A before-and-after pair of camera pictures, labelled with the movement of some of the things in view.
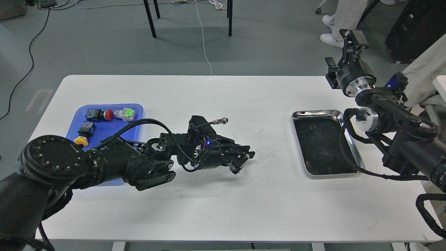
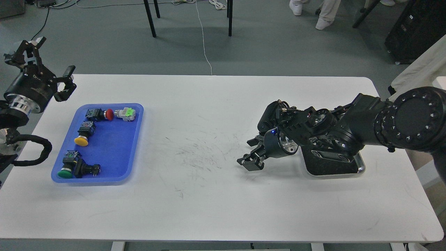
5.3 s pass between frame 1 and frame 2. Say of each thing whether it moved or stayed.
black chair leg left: stayed
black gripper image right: moved
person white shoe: moved
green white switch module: stayed
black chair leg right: stayed
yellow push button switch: stayed
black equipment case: stayed
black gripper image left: moved
